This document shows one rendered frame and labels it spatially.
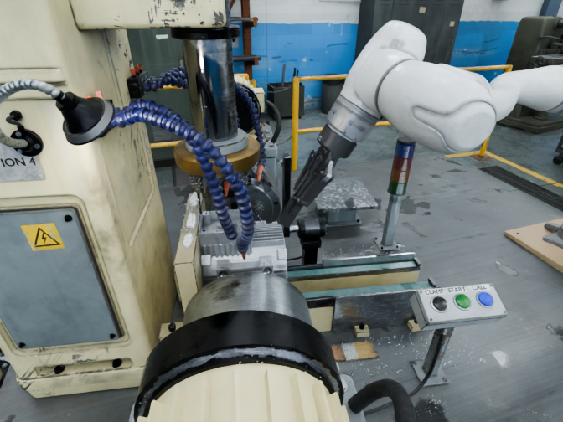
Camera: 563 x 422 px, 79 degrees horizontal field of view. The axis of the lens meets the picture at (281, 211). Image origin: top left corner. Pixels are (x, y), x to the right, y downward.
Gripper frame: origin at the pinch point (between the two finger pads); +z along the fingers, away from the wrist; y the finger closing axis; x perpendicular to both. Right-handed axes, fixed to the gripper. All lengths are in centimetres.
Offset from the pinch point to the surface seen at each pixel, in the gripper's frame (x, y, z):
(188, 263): -16.3, 9.3, 15.4
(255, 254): -1.1, -0.8, 14.3
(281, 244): 3.5, -2.4, 9.9
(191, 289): -13.1, 9.2, 21.5
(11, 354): -40, 13, 50
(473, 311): 37.1, 20.0, -5.3
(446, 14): 262, -536, -190
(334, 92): 160, -506, -3
